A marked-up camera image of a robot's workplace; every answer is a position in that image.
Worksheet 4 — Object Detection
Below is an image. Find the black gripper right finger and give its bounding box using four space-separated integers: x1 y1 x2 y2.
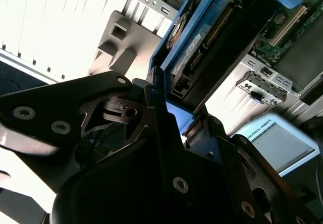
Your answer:
201 107 319 224

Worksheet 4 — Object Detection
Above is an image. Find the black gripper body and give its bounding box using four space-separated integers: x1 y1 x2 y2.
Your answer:
51 137 250 224

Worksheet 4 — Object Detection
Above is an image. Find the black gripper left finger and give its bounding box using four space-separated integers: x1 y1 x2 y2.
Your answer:
0 67 195 206

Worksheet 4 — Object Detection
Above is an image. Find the hard disk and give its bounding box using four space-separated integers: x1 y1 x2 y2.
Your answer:
148 0 306 135

